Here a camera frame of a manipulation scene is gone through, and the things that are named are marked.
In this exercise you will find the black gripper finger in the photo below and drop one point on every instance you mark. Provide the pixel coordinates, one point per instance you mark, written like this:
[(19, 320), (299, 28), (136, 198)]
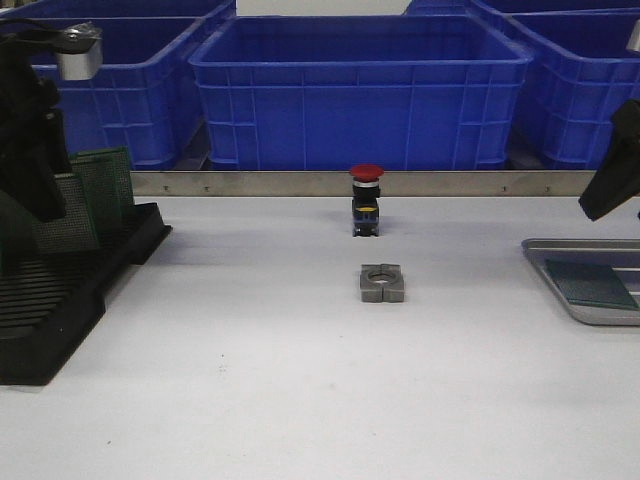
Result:
[(617, 179), (46, 156)]

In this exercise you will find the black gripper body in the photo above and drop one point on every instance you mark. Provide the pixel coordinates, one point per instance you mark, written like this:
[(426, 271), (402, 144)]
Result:
[(28, 101)]

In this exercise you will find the green perforated circuit board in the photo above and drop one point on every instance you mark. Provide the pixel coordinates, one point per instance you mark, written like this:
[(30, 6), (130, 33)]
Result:
[(593, 285)]

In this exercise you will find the silver metal tray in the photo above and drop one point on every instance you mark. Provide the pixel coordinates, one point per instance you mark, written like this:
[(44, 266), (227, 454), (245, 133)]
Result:
[(621, 254)]

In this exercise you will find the black slotted board rack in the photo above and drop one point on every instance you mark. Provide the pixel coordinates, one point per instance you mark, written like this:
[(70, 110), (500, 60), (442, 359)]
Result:
[(50, 303)]

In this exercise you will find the blue plastic crate left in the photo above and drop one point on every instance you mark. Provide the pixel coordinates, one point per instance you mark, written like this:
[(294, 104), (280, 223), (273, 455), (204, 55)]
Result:
[(143, 97)]

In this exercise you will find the blue plastic crate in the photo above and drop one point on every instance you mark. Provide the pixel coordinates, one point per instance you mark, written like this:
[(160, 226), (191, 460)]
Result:
[(143, 97), (327, 93), (581, 72)]

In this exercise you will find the blue plastic crate right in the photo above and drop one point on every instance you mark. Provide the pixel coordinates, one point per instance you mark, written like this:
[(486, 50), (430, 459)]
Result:
[(581, 72)]

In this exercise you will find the blue crate rear left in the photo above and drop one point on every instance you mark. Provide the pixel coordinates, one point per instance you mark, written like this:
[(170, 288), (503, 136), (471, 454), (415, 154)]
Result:
[(121, 9)]

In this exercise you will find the blue crate rear right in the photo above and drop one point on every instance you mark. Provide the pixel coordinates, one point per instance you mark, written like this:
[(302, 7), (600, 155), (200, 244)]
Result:
[(514, 6)]

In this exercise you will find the red emergency stop button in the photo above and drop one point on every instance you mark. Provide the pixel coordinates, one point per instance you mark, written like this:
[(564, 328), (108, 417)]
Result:
[(366, 191)]

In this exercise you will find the grey metal clamp block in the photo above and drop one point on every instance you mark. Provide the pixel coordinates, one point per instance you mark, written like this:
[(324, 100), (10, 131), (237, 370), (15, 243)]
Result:
[(381, 283)]

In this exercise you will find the blue plastic crate centre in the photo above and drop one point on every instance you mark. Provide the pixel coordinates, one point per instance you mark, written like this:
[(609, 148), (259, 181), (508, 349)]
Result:
[(327, 93)]

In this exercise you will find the metal table edge rail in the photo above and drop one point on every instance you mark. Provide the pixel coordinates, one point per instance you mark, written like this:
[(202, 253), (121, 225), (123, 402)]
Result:
[(503, 183)]

